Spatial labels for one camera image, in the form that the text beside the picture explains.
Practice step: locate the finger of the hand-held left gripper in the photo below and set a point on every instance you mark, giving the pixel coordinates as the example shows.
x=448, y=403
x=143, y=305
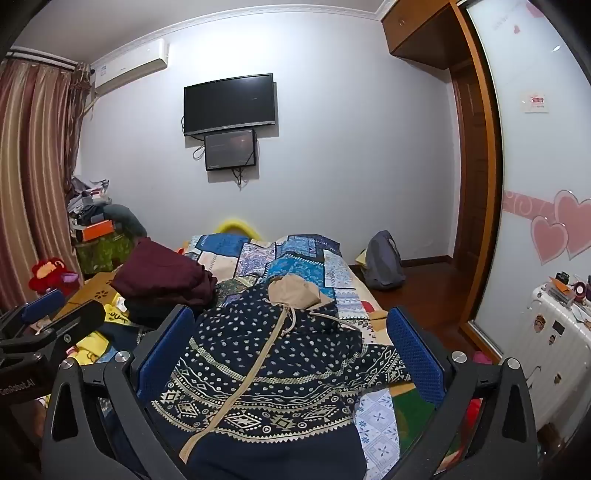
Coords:
x=81, y=318
x=44, y=305

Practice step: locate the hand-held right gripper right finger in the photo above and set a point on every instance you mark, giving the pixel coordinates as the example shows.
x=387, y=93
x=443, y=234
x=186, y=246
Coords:
x=415, y=357

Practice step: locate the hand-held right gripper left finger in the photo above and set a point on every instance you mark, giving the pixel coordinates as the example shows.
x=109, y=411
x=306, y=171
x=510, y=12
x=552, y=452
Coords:
x=166, y=353

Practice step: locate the navy patterned hoodie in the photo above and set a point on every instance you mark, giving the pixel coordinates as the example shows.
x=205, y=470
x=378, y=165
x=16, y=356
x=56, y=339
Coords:
x=258, y=369

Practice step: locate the cardboard box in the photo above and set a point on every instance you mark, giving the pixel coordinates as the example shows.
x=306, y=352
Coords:
x=92, y=290

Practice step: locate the red plush toy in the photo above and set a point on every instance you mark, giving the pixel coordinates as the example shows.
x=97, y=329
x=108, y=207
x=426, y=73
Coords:
x=46, y=274

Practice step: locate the yellow garment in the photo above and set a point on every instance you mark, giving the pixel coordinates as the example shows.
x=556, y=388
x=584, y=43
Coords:
x=106, y=341

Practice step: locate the beige printed blanket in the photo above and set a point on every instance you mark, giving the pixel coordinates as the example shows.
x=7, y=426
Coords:
x=376, y=324

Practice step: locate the pink slipper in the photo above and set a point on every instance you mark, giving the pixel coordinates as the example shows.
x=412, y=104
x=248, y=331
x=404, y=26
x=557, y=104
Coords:
x=482, y=359

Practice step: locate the maroon folded garment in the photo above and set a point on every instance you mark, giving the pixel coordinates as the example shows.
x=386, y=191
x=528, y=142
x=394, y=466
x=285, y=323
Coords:
x=161, y=272

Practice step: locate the orange box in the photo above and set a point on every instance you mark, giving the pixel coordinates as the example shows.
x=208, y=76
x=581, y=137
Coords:
x=97, y=230

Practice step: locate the grey backpack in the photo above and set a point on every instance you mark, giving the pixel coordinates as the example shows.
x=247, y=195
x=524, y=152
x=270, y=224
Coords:
x=383, y=263

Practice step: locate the yellow paper bag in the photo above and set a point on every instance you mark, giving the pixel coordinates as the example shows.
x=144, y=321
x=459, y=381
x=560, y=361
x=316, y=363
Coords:
x=361, y=259

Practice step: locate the white suitcase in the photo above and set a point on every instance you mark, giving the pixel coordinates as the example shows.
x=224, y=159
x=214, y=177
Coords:
x=540, y=350

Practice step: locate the yellow plastic hoop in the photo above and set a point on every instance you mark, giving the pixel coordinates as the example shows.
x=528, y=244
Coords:
x=233, y=227

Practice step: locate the striped brown curtain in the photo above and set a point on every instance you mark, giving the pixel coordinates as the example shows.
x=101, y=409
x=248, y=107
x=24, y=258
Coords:
x=32, y=161

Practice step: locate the blue patchwork quilt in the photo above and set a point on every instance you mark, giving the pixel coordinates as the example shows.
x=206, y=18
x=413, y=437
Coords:
x=300, y=263

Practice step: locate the pile of small clutter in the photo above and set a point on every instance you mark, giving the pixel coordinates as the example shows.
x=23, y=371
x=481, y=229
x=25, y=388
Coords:
x=570, y=290

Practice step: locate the brown wooden door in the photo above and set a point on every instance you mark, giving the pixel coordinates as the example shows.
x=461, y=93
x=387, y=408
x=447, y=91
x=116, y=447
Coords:
x=471, y=175

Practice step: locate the wardrobe sliding door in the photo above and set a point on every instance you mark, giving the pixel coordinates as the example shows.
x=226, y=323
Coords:
x=531, y=184

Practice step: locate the white air conditioner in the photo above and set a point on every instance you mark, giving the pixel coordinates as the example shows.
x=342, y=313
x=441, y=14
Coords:
x=129, y=67

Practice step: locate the red white sticker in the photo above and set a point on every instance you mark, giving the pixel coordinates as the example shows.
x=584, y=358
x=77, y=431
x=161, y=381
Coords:
x=536, y=102

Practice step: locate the wooden overhead cabinet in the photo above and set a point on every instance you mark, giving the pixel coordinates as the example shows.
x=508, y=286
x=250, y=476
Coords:
x=415, y=27

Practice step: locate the small black wall monitor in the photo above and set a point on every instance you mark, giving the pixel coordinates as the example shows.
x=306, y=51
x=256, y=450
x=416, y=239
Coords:
x=230, y=150

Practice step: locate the black wall television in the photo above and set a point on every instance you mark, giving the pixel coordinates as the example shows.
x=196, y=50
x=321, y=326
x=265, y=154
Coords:
x=231, y=104

